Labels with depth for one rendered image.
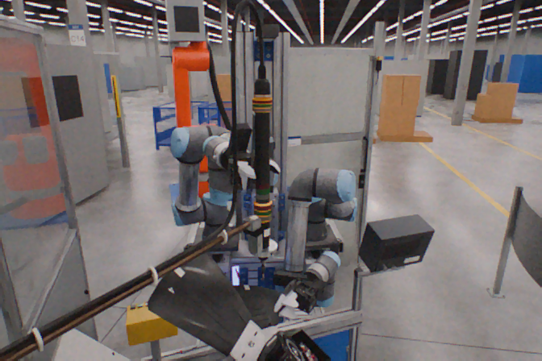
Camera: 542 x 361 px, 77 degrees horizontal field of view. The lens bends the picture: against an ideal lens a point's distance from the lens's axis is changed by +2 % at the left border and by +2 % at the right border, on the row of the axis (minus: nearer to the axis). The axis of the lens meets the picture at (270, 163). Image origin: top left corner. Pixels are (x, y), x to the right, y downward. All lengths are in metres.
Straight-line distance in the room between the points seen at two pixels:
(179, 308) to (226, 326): 0.12
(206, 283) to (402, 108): 8.38
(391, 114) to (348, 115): 6.06
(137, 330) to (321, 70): 2.16
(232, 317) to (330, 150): 2.21
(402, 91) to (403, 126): 0.87
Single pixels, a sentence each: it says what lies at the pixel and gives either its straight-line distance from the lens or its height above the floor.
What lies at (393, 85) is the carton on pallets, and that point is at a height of 1.34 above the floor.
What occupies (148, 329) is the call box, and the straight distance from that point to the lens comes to 1.33.
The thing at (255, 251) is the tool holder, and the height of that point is 1.47.
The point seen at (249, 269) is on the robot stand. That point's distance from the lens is 1.80.
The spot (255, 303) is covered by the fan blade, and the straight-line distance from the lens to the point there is 1.12.
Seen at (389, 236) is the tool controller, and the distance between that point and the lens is 1.45.
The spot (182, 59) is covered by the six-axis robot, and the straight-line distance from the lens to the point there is 4.77.
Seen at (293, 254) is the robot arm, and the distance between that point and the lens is 1.32.
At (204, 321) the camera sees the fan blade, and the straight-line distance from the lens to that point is 0.86.
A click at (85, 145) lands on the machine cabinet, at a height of 0.78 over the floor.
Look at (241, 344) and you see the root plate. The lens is 0.90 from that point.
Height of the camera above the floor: 1.89
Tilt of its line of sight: 17 degrees down
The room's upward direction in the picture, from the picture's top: straight up
